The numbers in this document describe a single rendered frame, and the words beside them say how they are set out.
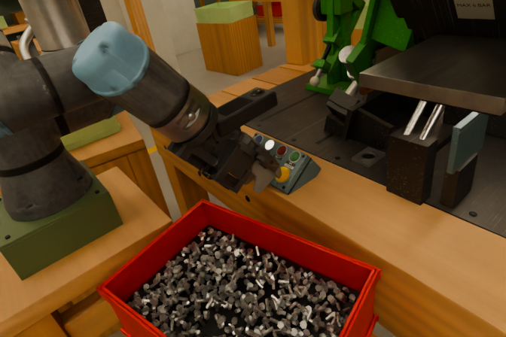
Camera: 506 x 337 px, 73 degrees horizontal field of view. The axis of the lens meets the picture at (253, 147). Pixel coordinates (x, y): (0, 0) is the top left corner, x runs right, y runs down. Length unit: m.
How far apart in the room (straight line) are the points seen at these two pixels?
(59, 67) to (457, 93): 0.44
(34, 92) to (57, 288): 0.36
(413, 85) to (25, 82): 0.44
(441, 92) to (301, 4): 0.95
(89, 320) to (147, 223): 0.21
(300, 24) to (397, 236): 0.93
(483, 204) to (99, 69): 0.56
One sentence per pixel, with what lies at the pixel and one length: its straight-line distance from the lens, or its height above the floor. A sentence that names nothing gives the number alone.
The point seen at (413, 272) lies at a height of 0.90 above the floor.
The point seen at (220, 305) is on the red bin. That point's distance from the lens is 0.50.
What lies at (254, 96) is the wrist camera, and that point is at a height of 1.10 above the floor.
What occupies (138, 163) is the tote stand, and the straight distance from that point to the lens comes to 1.25.
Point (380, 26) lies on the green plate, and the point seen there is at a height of 1.14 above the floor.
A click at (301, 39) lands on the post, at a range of 1.32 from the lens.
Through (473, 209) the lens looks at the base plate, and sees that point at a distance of 0.61.
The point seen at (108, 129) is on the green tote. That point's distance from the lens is 1.32.
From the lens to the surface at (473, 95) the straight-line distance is 0.40.
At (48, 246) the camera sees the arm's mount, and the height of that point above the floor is 0.89.
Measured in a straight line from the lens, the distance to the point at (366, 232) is 0.54.
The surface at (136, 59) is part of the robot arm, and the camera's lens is 0.39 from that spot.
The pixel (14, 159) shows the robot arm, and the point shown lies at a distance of 0.69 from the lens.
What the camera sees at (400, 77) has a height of 1.13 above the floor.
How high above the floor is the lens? 1.28
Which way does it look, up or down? 30 degrees down
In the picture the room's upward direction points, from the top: 10 degrees counter-clockwise
